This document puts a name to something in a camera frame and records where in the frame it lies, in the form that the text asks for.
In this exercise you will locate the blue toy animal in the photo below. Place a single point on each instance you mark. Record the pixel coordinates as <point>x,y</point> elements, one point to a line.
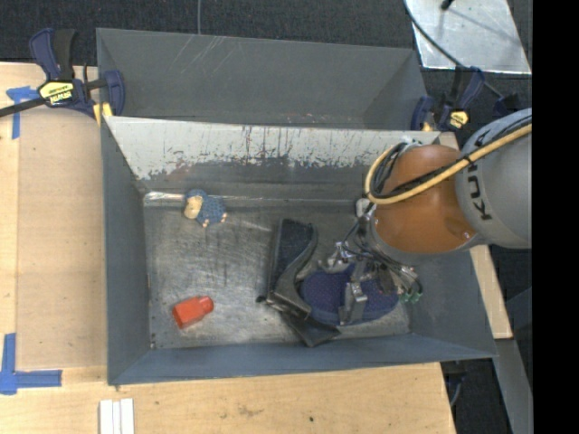
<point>209,210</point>

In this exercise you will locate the blue dotted round pad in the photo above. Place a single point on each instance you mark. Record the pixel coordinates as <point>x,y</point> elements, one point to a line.
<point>325,292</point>

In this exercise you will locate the red plastic block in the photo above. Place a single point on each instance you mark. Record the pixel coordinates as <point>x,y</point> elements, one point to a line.
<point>191,312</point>

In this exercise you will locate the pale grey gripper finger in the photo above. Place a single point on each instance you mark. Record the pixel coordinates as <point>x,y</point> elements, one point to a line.
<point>347,306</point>
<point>359,300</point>

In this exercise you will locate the grey metal bin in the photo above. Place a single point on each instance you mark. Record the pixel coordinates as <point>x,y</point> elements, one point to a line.
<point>217,265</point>

